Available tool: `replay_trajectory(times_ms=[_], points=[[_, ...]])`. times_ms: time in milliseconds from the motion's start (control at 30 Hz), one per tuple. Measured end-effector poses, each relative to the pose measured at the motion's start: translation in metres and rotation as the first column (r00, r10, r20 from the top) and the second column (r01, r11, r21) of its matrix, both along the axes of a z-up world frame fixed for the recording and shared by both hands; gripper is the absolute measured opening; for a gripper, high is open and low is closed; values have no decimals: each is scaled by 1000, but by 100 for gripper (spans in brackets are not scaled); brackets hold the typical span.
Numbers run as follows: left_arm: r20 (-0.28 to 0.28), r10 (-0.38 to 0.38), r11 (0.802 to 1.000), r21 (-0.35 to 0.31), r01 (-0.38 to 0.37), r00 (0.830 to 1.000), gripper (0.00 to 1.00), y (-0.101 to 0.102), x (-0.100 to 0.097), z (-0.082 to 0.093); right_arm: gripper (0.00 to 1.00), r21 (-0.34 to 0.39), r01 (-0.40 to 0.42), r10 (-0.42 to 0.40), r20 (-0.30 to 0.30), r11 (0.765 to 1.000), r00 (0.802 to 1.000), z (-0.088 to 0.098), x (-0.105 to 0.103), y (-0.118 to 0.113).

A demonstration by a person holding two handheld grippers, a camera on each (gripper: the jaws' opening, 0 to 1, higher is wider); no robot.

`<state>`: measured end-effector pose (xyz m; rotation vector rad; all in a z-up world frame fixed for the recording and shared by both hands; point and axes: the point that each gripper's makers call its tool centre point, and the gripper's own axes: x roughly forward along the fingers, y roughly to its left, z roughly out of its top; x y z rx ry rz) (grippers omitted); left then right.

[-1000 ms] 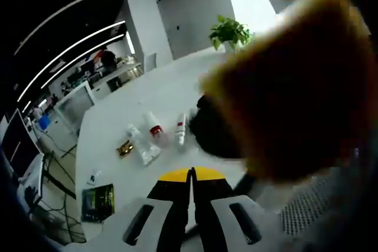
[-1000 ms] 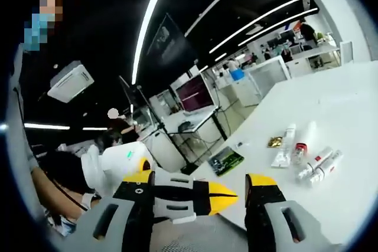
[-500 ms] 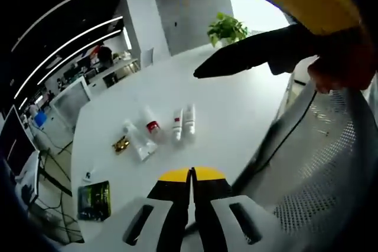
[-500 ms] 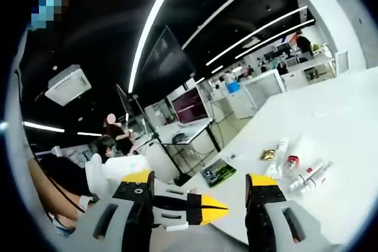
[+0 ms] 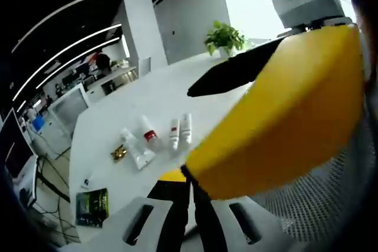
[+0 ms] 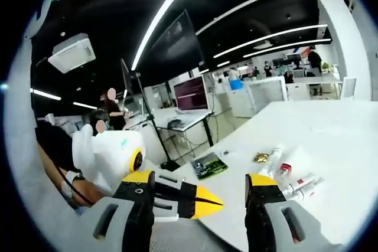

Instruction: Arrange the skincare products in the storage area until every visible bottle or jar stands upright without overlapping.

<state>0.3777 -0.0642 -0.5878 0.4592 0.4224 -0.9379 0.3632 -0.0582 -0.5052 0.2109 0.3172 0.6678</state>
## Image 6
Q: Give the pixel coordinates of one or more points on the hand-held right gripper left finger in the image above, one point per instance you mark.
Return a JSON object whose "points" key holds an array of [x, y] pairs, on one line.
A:
{"points": [[118, 222]]}

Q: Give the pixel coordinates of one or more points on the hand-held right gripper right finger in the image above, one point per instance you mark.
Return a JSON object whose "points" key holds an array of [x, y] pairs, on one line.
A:
{"points": [[271, 222]]}

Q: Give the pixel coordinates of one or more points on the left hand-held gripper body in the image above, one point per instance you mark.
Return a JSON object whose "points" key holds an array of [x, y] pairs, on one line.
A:
{"points": [[112, 151]]}

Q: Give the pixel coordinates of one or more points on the clear skincare bottle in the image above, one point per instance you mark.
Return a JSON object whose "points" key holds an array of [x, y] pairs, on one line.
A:
{"points": [[267, 173]]}

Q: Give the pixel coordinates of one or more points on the white red-label skincare tube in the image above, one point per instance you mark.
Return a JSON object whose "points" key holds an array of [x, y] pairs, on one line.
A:
{"points": [[305, 184]]}

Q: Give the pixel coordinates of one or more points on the red-capped skincare bottle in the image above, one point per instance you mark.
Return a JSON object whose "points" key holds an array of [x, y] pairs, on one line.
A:
{"points": [[286, 170]]}

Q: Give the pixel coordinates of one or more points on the gold skincare sachet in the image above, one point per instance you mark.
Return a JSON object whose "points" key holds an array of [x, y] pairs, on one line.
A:
{"points": [[261, 157]]}

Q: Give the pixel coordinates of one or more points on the small white skincare tube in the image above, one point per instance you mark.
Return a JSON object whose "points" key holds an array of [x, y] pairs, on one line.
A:
{"points": [[276, 153]]}

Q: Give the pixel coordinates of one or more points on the person's left hand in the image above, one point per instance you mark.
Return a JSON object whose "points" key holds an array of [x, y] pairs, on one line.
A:
{"points": [[91, 193]]}

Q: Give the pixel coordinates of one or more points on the green and black packet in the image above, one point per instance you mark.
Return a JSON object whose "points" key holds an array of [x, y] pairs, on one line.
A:
{"points": [[209, 166]]}

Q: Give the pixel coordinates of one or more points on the small dark card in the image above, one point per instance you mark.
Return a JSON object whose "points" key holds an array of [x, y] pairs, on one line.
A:
{"points": [[225, 153]]}

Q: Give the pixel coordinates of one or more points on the black tripod stand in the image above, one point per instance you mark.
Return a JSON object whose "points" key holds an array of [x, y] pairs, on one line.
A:
{"points": [[150, 122]]}

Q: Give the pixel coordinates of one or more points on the white wristband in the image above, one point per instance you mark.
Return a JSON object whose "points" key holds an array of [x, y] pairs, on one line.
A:
{"points": [[69, 182]]}

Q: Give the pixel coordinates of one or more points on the white side desk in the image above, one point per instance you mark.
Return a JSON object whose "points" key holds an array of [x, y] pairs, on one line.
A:
{"points": [[189, 120]]}

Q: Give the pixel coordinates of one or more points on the purple computer monitor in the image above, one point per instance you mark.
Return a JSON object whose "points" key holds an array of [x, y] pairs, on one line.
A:
{"points": [[191, 94]]}

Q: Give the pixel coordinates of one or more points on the ceiling air conditioner unit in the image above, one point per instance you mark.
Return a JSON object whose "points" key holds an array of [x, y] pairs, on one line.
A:
{"points": [[72, 52]]}

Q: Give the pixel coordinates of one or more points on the blue container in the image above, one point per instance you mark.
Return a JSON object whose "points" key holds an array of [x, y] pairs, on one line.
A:
{"points": [[236, 84]]}

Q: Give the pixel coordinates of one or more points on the white partition panel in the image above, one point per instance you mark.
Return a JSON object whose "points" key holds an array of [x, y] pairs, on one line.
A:
{"points": [[265, 88]]}

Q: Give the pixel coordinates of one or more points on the large black display screen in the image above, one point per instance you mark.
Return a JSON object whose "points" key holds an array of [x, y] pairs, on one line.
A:
{"points": [[180, 42]]}

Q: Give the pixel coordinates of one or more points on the long ceiling light strip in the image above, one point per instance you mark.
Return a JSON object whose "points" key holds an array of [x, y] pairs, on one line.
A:
{"points": [[165, 7]]}

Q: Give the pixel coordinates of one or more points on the white chair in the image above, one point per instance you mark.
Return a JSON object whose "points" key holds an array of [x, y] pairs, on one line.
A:
{"points": [[348, 88]]}

